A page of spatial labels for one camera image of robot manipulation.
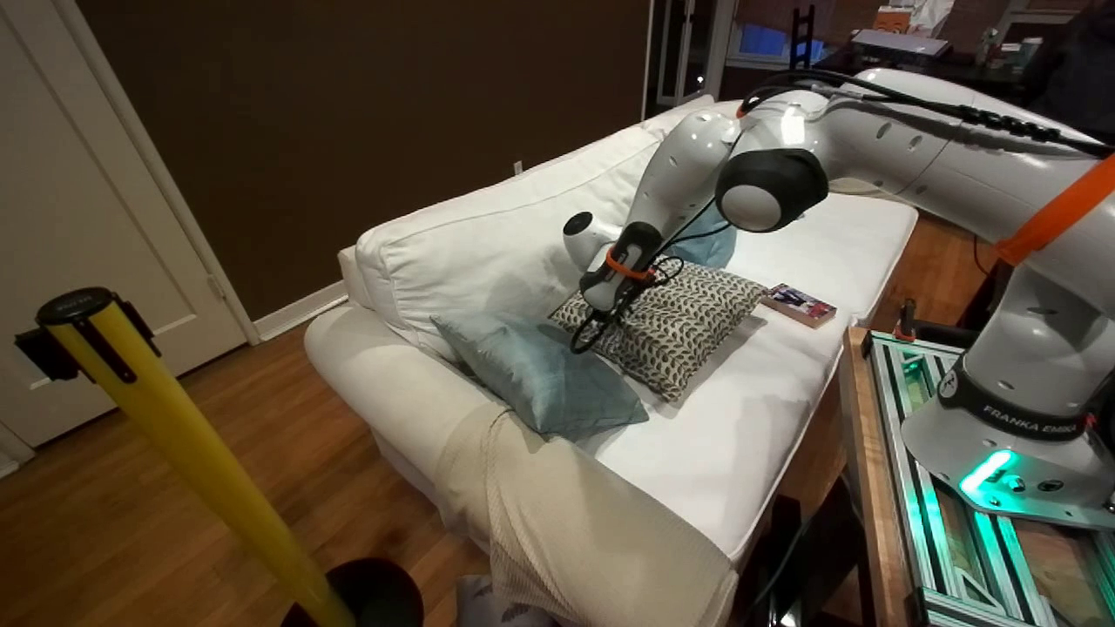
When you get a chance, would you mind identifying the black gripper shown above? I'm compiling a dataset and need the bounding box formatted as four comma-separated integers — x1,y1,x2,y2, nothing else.
569,224,669,354

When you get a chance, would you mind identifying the white and brown patterned pillow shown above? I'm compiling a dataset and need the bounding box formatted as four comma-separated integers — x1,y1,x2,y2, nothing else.
546,256,770,409

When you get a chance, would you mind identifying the large light blue satin pillow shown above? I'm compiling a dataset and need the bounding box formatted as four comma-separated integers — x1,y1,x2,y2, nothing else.
429,310,652,442

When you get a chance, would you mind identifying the white sofa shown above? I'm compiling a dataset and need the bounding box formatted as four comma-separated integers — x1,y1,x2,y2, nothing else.
304,93,940,627

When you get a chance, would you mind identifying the small red book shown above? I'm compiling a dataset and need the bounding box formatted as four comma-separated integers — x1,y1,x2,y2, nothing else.
759,283,840,330

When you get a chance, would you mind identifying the beige throw cloth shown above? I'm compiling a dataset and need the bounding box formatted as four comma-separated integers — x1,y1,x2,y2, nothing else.
433,398,743,627

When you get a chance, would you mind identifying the white baseboard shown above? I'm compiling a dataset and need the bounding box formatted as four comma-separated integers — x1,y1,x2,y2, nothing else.
248,276,351,345

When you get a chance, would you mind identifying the blue box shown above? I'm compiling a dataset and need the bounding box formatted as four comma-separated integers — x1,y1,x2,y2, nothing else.
734,20,833,71

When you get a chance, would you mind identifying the white panel door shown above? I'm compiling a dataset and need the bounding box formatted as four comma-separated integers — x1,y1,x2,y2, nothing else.
0,0,253,481

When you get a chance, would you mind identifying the aluminium frame robot table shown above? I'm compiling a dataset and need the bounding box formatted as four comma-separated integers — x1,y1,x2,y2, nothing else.
835,320,1115,627

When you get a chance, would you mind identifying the yellow stanchion post black base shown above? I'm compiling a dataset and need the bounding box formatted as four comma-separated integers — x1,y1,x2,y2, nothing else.
12,287,429,627

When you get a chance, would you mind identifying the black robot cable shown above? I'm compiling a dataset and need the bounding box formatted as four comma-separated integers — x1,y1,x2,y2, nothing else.
734,67,1113,157

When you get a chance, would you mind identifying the orange cable strap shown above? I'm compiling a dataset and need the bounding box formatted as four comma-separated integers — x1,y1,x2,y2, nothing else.
997,154,1115,268

